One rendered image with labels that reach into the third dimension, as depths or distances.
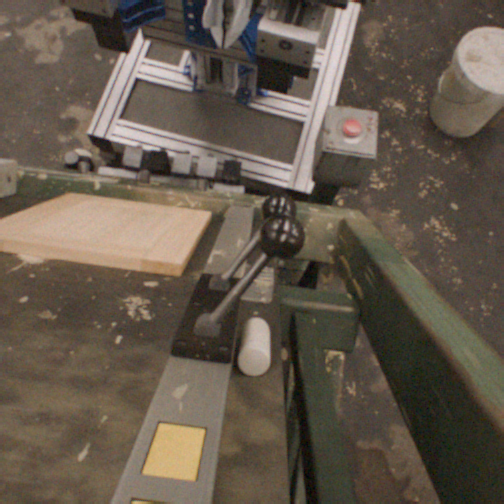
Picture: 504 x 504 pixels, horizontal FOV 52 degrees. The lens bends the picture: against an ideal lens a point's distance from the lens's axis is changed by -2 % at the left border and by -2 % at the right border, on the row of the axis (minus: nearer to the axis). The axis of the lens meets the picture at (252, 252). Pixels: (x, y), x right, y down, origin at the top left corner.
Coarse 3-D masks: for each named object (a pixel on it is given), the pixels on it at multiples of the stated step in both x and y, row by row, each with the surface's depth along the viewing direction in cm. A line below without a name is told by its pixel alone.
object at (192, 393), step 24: (240, 216) 101; (240, 240) 83; (216, 264) 68; (168, 360) 41; (192, 360) 42; (168, 384) 37; (192, 384) 38; (216, 384) 38; (168, 408) 35; (192, 408) 35; (216, 408) 35; (144, 432) 32; (216, 432) 33; (144, 456) 29; (216, 456) 30; (120, 480) 27; (144, 480) 28; (168, 480) 28
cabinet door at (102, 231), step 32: (0, 224) 80; (32, 224) 83; (64, 224) 87; (96, 224) 90; (128, 224) 93; (160, 224) 96; (192, 224) 99; (64, 256) 74; (96, 256) 73; (128, 256) 73; (160, 256) 75
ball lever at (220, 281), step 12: (264, 204) 54; (276, 204) 53; (288, 204) 53; (264, 216) 54; (252, 240) 55; (240, 252) 56; (240, 264) 56; (216, 276) 57; (228, 276) 56; (216, 288) 56; (228, 288) 56
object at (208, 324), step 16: (272, 224) 42; (288, 224) 41; (272, 240) 41; (288, 240) 41; (304, 240) 43; (272, 256) 42; (288, 256) 42; (256, 272) 43; (240, 288) 44; (224, 304) 44; (208, 320) 44
